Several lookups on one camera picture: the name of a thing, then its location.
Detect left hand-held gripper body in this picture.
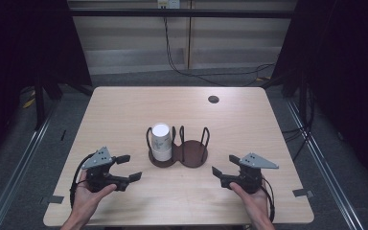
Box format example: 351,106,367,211
81,146,123,194

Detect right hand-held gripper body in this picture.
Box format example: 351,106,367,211
235,152,280,195

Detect dark brown cup holder rack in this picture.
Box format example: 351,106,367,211
146,125,211,169

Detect white printed paper cup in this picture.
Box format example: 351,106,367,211
150,123,173,153

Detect person's left hand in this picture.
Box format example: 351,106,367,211
71,170,118,222

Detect person's right hand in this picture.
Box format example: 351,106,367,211
229,181,271,225

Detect black metal stand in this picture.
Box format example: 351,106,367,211
297,72,309,129
33,72,63,130

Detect yellow floor tape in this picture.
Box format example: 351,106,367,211
22,90,36,109

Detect black curtain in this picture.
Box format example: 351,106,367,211
271,0,368,191
0,0,93,164

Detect black horizontal metal bar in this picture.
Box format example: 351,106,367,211
69,8,294,19

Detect left hand-held gripper cable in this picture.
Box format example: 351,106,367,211
69,152,96,209

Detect black floor cables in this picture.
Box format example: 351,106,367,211
281,90,316,161

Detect metal floor rail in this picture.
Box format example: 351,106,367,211
0,99,60,230
285,98,365,230

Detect black wall cable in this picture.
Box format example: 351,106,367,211
163,17,276,87

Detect white wall power outlet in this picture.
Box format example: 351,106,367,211
157,0,181,10

